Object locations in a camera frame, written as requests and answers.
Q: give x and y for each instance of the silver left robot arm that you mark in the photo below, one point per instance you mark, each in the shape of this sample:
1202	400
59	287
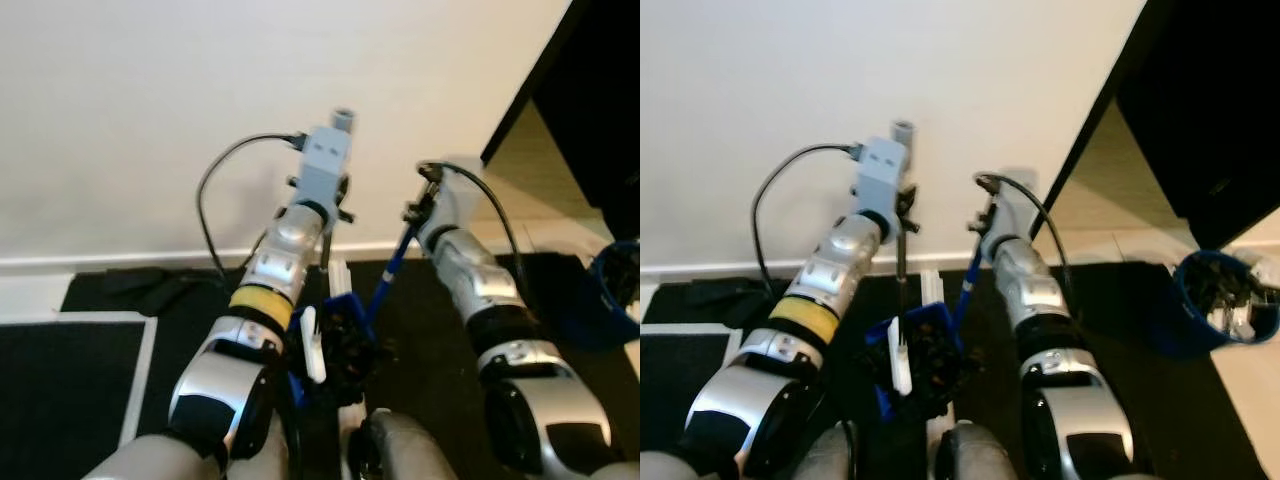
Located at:
845	250
285	245

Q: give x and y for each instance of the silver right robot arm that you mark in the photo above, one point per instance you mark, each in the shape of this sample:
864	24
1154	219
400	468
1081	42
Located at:
1030	275
470	270

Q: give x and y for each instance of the large black floor mat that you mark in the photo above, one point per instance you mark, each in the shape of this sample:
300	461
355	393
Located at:
1120	400
200	300

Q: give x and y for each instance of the blue round bin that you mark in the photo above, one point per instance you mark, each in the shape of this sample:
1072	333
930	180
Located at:
1190	330
605	320

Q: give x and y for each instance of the grey right robot leg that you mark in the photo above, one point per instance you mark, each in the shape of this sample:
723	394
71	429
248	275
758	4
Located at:
985	455
410	450

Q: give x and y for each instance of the grey robot leg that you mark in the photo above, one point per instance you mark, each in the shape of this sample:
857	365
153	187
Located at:
815	455
985	455
150	460
410	450

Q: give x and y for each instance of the grey left robot leg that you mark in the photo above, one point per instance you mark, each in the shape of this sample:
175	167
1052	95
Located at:
815	455
150	460

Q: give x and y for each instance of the black mat with white border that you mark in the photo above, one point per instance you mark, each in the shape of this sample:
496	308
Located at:
670	390
60	380

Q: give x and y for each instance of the light grey right wrist camera mount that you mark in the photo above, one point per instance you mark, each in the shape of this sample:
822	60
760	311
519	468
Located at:
1012	215
455	210

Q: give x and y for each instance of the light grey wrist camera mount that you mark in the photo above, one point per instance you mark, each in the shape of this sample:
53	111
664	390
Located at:
325	160
1012	215
883	170
455	210

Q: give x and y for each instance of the light grey left wrist camera mount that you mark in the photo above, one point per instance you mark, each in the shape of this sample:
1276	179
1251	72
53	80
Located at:
325	160
883	170

